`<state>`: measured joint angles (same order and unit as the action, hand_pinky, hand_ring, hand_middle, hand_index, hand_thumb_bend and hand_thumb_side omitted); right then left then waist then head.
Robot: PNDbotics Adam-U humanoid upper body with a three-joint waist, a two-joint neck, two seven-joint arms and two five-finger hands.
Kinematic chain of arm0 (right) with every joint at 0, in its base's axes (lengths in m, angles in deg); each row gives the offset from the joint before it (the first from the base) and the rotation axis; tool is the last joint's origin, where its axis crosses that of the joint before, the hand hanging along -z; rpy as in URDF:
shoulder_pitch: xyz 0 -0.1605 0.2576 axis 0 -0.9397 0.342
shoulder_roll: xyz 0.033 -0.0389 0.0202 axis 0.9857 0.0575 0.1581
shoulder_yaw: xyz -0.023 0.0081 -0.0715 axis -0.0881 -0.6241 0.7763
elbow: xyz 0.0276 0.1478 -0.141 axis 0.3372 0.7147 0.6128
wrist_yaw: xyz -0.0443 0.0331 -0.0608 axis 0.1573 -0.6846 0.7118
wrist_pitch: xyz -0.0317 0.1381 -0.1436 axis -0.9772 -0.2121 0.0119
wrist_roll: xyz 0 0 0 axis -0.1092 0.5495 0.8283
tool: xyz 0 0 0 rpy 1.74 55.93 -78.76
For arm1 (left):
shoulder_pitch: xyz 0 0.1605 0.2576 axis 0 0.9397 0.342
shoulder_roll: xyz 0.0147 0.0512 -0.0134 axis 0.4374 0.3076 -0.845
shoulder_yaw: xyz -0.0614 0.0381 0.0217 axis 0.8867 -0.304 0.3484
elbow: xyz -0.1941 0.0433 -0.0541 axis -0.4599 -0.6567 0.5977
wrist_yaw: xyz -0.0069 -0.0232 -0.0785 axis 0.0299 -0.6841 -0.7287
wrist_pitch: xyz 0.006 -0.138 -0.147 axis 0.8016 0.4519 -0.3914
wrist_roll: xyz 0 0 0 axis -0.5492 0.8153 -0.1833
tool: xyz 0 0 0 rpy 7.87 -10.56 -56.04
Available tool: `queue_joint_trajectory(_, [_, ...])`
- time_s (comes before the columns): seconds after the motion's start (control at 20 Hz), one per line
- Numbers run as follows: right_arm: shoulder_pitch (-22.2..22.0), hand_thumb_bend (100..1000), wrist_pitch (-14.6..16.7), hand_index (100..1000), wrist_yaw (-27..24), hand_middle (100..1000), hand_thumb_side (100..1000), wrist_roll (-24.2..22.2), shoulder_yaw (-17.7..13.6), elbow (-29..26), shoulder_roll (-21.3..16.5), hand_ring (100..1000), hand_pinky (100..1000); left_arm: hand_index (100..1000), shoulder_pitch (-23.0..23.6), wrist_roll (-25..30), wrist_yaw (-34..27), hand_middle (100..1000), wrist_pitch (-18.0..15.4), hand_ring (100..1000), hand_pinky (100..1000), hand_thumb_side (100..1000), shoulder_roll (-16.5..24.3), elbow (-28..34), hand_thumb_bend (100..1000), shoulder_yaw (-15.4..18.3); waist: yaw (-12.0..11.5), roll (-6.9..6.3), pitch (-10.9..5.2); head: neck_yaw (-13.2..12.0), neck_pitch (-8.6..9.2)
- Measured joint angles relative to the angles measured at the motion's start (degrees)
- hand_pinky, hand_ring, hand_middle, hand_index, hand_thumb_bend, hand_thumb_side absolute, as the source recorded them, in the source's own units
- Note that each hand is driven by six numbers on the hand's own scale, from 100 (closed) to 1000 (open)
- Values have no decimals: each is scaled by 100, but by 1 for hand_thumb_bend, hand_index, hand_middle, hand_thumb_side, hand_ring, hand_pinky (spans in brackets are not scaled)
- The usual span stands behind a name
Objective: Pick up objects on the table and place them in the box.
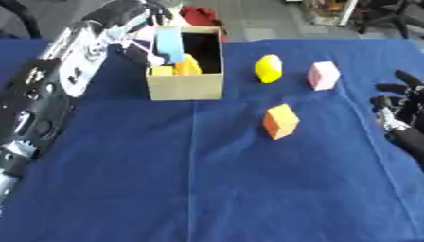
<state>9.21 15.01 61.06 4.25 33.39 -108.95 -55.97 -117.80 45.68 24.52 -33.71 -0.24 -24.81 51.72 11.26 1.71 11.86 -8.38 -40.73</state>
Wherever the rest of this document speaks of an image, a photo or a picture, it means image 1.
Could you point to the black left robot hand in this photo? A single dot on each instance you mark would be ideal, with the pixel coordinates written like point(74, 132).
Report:
point(124, 12)

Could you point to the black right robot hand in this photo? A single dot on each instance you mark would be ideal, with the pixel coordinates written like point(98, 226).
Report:
point(411, 138)

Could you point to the light blue block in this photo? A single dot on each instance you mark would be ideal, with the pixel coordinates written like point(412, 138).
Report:
point(169, 44)

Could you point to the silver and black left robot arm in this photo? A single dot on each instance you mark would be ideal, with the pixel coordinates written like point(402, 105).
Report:
point(38, 104)

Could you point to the tan cardboard box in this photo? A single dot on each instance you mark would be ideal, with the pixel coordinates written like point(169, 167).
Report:
point(185, 86)

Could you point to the yellow block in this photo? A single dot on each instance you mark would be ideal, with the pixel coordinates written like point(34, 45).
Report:
point(162, 71)

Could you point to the red bag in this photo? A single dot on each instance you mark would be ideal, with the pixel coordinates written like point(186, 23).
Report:
point(199, 16)

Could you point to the orange toy fruit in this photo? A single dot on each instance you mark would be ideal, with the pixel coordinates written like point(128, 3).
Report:
point(187, 66)

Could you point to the pink block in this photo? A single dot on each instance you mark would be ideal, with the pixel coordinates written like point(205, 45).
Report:
point(323, 75)

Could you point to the black office chair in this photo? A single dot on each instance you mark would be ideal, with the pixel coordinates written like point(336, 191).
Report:
point(389, 14)

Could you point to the orange block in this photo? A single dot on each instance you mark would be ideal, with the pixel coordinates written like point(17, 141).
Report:
point(280, 121)

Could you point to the yellow toy lemon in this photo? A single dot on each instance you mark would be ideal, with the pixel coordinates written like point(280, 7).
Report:
point(268, 68)

